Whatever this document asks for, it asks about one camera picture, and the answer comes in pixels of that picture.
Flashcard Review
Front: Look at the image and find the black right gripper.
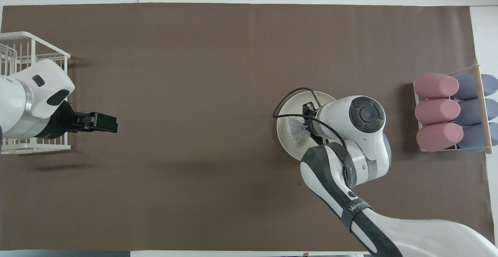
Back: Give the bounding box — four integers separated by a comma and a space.
303, 102, 320, 134

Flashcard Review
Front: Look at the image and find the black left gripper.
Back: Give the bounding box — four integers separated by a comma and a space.
37, 101, 118, 139

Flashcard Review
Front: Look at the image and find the cream round plate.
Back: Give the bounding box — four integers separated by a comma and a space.
277, 91, 337, 162

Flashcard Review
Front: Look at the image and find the brown table mat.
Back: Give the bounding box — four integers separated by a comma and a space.
0, 3, 495, 252

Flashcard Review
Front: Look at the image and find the pink plastic cup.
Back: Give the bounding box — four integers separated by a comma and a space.
416, 123, 464, 152
415, 99, 461, 125
414, 73, 459, 99

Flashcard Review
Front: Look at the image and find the blue plastic cup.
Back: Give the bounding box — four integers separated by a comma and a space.
457, 123, 498, 153
453, 99, 498, 126
455, 74, 498, 100

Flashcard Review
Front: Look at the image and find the cup rack with wooden rod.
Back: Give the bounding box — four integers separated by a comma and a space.
413, 58, 494, 155

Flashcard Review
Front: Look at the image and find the white wire dish rack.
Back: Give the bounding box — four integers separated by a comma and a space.
0, 32, 71, 155

